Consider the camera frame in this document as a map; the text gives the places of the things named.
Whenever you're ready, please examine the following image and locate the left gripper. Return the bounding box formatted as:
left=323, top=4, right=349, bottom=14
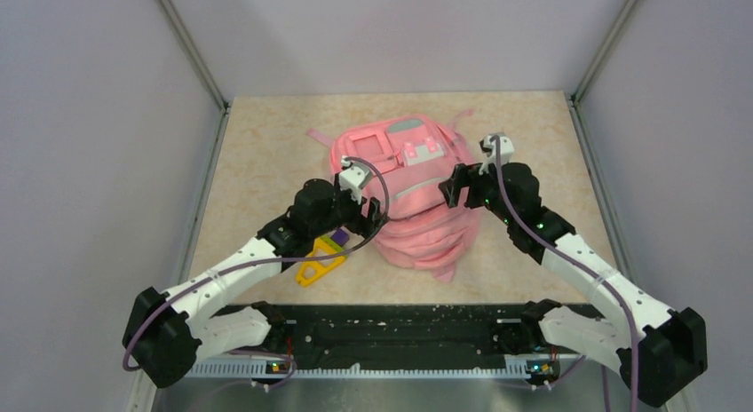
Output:
left=312, top=173, right=389, bottom=240

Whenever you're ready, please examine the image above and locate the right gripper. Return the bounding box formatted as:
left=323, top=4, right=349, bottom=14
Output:
left=440, top=156, right=516, bottom=226

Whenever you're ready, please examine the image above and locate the pink backpack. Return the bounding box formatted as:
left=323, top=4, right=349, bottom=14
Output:
left=306, top=109, right=480, bottom=281

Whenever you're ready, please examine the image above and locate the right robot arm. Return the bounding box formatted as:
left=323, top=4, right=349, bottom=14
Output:
left=439, top=162, right=708, bottom=408

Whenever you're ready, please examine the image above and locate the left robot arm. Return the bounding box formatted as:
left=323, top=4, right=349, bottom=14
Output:
left=122, top=172, right=391, bottom=388

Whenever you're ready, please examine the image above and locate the purple cube block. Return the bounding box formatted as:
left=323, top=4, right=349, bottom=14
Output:
left=330, top=228, right=350, bottom=247

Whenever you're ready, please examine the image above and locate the green strip block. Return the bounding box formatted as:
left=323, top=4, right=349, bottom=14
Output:
left=319, top=235, right=344, bottom=255

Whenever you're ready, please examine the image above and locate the yellow triangle ruler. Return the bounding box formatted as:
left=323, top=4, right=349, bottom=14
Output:
left=295, top=238, right=347, bottom=288

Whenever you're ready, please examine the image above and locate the black base bar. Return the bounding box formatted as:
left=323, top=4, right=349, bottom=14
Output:
left=259, top=304, right=569, bottom=371

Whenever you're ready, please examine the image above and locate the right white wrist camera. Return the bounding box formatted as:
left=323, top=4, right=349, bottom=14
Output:
left=479, top=132, right=514, bottom=174

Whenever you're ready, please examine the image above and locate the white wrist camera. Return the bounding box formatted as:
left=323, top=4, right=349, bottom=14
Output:
left=337, top=156, right=374, bottom=204
left=479, top=132, right=514, bottom=174

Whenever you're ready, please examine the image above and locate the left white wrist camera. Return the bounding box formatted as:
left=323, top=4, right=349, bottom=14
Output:
left=337, top=156, right=374, bottom=204

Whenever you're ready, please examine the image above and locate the metal frame rail right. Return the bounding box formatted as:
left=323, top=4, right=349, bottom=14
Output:
left=567, top=0, right=645, bottom=281

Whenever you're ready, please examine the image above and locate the metal frame rail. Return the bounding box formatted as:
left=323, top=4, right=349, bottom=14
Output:
left=567, top=0, right=645, bottom=281
left=155, top=0, right=232, bottom=282

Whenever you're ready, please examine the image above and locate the metal frame rail left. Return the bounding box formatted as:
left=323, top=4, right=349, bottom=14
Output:
left=155, top=0, right=232, bottom=282

